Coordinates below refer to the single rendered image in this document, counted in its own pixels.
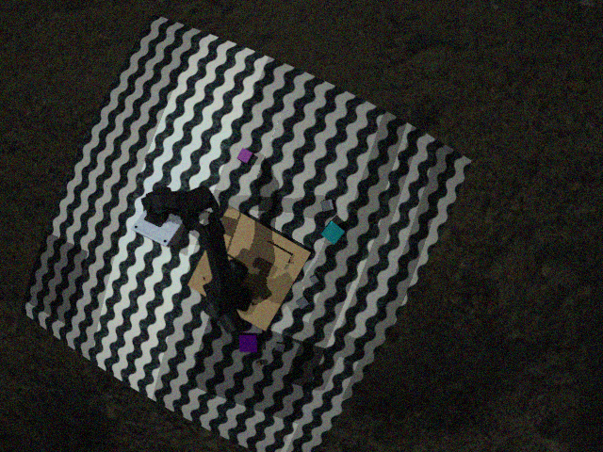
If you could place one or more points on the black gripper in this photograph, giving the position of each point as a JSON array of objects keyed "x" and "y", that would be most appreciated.
[{"x": 238, "y": 272}]

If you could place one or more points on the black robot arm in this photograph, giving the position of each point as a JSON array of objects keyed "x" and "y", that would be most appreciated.
[{"x": 224, "y": 293}]

